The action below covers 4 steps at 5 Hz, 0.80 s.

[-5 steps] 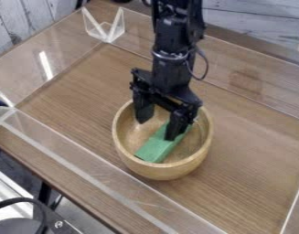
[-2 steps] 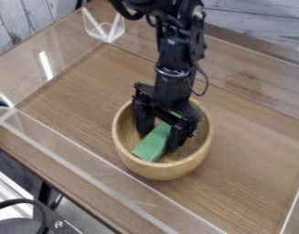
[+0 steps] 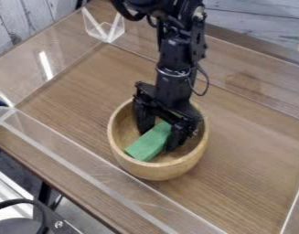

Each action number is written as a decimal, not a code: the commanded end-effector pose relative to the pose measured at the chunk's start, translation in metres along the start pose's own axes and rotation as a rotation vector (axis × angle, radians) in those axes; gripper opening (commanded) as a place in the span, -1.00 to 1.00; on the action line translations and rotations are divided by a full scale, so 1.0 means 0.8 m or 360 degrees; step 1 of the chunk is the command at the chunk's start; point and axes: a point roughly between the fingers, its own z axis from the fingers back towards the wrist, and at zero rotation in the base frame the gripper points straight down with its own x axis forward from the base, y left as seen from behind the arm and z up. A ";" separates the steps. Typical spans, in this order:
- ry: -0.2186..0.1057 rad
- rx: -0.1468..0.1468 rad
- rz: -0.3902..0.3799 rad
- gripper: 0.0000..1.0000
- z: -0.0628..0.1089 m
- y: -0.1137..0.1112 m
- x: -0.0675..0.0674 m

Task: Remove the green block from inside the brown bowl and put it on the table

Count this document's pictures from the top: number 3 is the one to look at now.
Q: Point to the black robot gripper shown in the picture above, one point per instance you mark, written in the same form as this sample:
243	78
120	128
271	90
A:
166	99

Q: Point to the green rectangular block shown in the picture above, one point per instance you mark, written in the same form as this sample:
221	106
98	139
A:
150	144

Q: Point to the brown wooden bowl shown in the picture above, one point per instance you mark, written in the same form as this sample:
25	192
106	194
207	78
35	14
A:
168	164

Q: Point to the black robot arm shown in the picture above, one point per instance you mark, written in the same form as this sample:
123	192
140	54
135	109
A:
179	21

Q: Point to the black table leg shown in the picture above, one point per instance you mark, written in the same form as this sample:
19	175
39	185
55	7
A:
44	193

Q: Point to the clear acrylic tray enclosure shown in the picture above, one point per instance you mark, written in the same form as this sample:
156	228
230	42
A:
68	79

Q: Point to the black metal base plate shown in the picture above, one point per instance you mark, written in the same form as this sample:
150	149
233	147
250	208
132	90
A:
56	224

